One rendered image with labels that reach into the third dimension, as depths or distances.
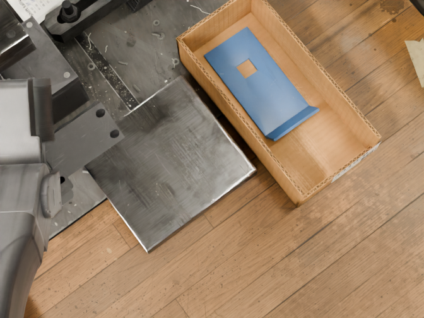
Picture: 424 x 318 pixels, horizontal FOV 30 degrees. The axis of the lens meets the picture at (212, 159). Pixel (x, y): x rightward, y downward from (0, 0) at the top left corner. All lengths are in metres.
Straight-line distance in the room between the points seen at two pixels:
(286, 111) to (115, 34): 0.25
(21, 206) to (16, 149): 0.08
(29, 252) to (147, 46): 0.49
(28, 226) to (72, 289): 0.37
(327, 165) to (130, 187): 0.25
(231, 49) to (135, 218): 0.26
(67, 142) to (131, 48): 0.31
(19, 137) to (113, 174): 0.30
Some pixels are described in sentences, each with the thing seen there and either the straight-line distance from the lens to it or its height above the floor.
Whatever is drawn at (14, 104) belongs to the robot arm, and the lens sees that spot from 0.70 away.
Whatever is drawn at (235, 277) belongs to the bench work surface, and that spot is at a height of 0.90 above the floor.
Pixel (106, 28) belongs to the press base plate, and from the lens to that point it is 1.08.
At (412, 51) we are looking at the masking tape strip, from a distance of 1.08.
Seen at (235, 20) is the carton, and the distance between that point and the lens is 1.06.
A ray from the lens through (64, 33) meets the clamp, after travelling 1.01.
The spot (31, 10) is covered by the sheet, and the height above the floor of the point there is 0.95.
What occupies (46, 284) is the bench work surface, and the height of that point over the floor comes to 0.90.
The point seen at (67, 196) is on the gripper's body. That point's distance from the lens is 0.84.
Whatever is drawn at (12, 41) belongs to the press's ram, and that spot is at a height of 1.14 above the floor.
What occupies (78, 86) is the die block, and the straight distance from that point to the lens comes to 0.99.
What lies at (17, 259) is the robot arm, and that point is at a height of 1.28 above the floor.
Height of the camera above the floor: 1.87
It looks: 75 degrees down
